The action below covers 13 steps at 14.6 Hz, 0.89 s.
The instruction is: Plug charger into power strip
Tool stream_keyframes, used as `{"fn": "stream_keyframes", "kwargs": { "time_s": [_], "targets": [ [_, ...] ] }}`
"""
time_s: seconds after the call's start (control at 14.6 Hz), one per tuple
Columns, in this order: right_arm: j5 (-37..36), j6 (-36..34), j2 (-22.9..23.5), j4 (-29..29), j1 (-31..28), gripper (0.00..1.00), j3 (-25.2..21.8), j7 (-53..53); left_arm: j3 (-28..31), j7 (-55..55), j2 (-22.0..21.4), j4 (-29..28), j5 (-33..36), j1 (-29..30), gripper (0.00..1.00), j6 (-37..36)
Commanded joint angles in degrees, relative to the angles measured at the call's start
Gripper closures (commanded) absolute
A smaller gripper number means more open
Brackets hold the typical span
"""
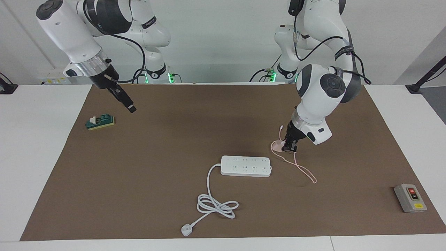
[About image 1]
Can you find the green circuit board piece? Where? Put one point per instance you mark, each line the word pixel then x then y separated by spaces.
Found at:
pixel 101 122

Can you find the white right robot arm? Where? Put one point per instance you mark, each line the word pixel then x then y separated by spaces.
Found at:
pixel 69 31

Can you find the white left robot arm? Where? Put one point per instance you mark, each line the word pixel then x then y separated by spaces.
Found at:
pixel 320 90

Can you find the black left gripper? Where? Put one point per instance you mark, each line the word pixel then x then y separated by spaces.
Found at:
pixel 295 134

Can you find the grey on-off switch box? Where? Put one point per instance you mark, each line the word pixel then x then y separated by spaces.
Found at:
pixel 409 198

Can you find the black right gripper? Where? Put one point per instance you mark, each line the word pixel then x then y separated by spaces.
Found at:
pixel 104 78

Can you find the brown table mat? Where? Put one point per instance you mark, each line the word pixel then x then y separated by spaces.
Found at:
pixel 174 146

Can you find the black stand pole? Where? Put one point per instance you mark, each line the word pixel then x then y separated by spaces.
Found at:
pixel 428 75

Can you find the white socket box yellow labels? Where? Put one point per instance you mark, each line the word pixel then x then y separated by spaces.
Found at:
pixel 52 79

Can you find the white power strip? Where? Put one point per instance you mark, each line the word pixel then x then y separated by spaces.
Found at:
pixel 245 166

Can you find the pink charger adapter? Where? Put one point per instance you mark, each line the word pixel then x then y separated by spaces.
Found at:
pixel 277 145

